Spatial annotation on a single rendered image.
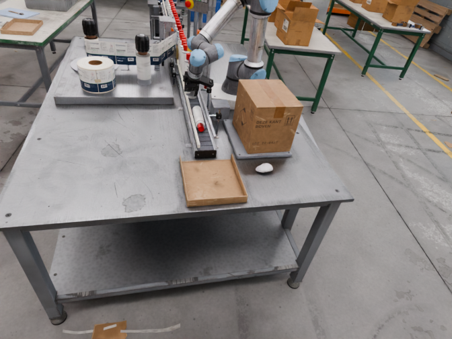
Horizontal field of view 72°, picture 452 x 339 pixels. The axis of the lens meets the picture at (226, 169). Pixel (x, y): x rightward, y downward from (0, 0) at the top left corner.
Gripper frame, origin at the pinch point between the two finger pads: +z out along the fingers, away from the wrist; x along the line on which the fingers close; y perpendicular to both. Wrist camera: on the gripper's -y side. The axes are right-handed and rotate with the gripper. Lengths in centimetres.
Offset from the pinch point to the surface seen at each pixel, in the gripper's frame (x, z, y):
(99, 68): -17, -1, 52
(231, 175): 58, -22, -10
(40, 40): -98, 72, 110
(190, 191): 66, -26, 11
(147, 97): -4.0, 8.8, 26.9
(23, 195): 62, -24, 77
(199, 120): 23.9, -13.4, 1.1
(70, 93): -7, 11, 70
